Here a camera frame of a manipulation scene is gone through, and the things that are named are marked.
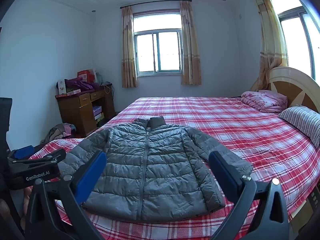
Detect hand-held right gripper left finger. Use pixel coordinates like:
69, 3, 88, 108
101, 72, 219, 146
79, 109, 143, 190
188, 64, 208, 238
25, 151, 108, 240

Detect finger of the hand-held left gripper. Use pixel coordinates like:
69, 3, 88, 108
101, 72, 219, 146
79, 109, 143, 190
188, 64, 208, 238
7, 144, 35, 160
8, 149, 67, 171

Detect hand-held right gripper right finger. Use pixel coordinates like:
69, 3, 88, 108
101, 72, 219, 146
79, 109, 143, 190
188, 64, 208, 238
208, 151, 290, 240

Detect grey puffer jacket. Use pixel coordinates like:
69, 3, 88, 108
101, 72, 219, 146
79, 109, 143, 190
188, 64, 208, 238
57, 116, 253, 222

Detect pile of clothes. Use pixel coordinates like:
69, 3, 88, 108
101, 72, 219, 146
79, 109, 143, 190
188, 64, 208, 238
40, 123, 77, 144

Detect purple clothes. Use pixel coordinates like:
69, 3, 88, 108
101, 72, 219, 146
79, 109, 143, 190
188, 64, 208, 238
64, 77, 100, 92

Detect black flat panel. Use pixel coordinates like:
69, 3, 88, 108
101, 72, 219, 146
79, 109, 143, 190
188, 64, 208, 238
0, 97, 13, 153

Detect bed with red plaid sheet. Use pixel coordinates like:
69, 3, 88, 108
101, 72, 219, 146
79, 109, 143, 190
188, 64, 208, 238
29, 96, 320, 240

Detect brown wooden desk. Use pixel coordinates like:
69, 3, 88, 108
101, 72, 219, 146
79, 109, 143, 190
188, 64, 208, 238
55, 84, 116, 138

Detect pink flat box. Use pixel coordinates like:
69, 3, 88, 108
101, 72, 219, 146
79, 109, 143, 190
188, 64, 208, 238
55, 89, 82, 98

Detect pink folded quilt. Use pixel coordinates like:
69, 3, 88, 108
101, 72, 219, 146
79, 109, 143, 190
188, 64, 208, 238
240, 89, 288, 113

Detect red box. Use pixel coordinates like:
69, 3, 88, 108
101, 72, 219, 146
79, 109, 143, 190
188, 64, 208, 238
77, 69, 95, 83

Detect striped pillow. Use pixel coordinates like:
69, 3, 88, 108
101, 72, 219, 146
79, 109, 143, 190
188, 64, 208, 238
278, 106, 320, 149

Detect wooden headboard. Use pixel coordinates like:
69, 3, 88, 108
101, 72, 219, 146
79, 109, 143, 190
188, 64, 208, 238
267, 66, 320, 120

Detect sliding window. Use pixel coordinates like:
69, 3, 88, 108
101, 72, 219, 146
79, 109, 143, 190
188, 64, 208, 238
132, 11, 183, 77

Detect long yellow patterned curtain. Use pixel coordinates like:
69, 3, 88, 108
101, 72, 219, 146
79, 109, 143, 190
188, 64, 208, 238
248, 0, 288, 92

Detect large side window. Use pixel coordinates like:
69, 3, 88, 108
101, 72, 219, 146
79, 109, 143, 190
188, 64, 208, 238
266, 0, 320, 80

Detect black curtain rod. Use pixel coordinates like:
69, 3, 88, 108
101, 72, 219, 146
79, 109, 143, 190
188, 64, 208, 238
119, 0, 193, 8

